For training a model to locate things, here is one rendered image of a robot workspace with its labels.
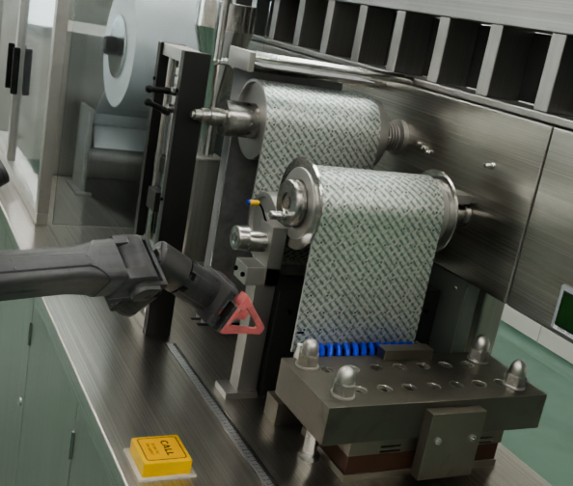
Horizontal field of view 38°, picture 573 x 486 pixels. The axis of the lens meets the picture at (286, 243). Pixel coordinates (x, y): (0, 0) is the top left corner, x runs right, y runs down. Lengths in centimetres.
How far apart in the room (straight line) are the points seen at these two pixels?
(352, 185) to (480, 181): 27
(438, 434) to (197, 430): 37
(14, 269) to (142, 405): 44
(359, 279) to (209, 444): 35
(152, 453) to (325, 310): 36
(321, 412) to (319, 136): 54
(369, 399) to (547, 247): 37
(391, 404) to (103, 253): 46
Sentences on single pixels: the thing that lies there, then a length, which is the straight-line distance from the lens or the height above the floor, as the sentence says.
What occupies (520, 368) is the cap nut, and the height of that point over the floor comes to 106.
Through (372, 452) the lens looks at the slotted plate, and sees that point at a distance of 126.
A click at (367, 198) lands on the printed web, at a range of 131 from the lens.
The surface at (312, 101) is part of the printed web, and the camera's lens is 151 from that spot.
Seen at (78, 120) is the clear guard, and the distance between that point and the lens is 218.
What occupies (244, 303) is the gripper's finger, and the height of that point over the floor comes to 112.
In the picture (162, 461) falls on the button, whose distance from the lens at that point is 118.
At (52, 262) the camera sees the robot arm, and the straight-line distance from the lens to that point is 103.
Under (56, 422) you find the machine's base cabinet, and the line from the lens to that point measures 174.
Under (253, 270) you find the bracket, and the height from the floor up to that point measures 113.
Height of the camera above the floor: 154
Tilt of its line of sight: 16 degrees down
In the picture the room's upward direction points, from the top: 10 degrees clockwise
